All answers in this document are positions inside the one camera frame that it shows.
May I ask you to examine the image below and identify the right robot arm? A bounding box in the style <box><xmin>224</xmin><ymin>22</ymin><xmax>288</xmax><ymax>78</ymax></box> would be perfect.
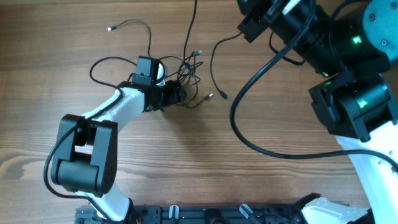
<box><xmin>229</xmin><ymin>0</ymin><xmax>397</xmax><ymax>223</ymax></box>

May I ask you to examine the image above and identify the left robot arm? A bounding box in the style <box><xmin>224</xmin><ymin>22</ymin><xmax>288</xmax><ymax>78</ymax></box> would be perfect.
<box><xmin>44</xmin><ymin>56</ymin><xmax>185</xmax><ymax>223</ymax></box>

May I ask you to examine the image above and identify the black usb cable bundle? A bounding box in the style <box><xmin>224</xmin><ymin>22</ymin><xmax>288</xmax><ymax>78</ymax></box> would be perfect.
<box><xmin>107</xmin><ymin>0</ymin><xmax>244</xmax><ymax>110</ymax></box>

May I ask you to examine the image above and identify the left camera cable black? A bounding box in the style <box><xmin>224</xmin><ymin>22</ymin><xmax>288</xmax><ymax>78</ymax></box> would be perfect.
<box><xmin>43</xmin><ymin>56</ymin><xmax>137</xmax><ymax>223</ymax></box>

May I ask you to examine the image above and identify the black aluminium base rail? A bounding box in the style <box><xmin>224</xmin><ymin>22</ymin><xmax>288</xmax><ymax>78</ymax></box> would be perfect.
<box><xmin>74</xmin><ymin>203</ymin><xmax>352</xmax><ymax>224</ymax></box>

